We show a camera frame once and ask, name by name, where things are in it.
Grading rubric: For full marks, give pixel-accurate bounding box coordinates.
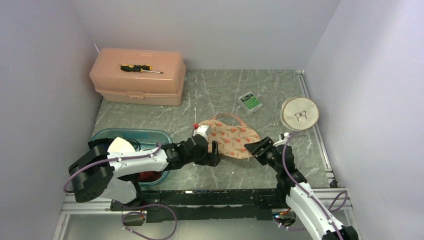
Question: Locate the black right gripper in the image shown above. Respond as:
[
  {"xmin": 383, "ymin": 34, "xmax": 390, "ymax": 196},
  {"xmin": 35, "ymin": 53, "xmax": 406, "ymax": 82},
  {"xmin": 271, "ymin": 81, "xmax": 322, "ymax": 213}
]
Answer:
[{"xmin": 244, "ymin": 136, "xmax": 282, "ymax": 173}]

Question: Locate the floral mesh laundry bag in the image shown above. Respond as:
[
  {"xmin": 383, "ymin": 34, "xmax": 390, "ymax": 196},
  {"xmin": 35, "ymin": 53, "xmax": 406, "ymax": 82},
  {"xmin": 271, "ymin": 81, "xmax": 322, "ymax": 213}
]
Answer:
[{"xmin": 196, "ymin": 113, "xmax": 261, "ymax": 159}]

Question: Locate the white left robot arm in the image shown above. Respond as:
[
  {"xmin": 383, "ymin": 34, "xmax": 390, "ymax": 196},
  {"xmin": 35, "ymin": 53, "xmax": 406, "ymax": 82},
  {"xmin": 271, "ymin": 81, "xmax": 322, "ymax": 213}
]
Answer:
[{"xmin": 66, "ymin": 134, "xmax": 221, "ymax": 210}]

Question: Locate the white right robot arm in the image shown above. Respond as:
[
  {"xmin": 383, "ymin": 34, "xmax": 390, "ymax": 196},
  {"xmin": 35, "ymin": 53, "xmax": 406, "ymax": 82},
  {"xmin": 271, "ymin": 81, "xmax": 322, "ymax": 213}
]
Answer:
[{"xmin": 244, "ymin": 137, "xmax": 359, "ymax": 240}]

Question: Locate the white green small box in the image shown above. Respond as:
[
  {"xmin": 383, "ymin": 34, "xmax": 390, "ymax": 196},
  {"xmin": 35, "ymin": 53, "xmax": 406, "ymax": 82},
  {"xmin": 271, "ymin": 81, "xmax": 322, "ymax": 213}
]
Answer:
[{"xmin": 237, "ymin": 91, "xmax": 263, "ymax": 115}]

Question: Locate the round white mesh pouch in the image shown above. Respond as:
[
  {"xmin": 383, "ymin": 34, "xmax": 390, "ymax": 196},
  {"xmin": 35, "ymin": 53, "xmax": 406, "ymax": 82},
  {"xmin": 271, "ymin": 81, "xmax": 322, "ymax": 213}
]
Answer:
[{"xmin": 279, "ymin": 97, "xmax": 320, "ymax": 131}]

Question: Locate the red cloth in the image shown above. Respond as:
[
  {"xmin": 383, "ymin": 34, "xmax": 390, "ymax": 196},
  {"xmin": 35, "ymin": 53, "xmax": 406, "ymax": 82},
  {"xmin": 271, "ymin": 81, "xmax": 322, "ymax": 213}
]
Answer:
[{"xmin": 137, "ymin": 171, "xmax": 163, "ymax": 183}]

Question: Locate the pink plastic storage box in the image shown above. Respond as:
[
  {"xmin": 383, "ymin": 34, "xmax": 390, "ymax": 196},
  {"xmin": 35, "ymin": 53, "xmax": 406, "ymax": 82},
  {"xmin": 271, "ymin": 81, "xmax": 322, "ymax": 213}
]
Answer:
[{"xmin": 89, "ymin": 48, "xmax": 186, "ymax": 106}]

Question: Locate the black yellow screwdriver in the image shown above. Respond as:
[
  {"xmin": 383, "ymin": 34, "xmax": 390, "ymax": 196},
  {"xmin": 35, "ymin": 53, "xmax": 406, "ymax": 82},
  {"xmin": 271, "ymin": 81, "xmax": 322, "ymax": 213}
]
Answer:
[{"xmin": 120, "ymin": 65, "xmax": 164, "ymax": 74}]

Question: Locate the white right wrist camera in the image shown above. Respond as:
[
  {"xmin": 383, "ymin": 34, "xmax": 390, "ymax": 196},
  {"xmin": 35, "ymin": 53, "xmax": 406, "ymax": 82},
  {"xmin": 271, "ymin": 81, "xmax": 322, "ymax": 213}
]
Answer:
[{"xmin": 279, "ymin": 132, "xmax": 290, "ymax": 141}]

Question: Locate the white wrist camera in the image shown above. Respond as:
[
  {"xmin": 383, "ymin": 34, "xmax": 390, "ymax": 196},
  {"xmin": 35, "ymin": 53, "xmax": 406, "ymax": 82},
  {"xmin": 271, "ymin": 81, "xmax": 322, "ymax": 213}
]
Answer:
[
  {"xmin": 279, "ymin": 132, "xmax": 290, "ymax": 141},
  {"xmin": 191, "ymin": 123, "xmax": 211, "ymax": 140}
]

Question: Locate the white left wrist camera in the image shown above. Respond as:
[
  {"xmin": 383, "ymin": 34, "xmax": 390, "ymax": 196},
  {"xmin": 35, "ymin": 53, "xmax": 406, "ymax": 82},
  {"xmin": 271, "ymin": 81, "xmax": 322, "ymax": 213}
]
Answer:
[{"xmin": 191, "ymin": 123, "xmax": 211, "ymax": 140}]

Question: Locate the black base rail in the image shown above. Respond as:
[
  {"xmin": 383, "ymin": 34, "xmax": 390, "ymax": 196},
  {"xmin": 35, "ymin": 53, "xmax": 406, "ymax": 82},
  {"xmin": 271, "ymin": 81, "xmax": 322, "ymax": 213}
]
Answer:
[{"xmin": 110, "ymin": 188, "xmax": 289, "ymax": 223}]

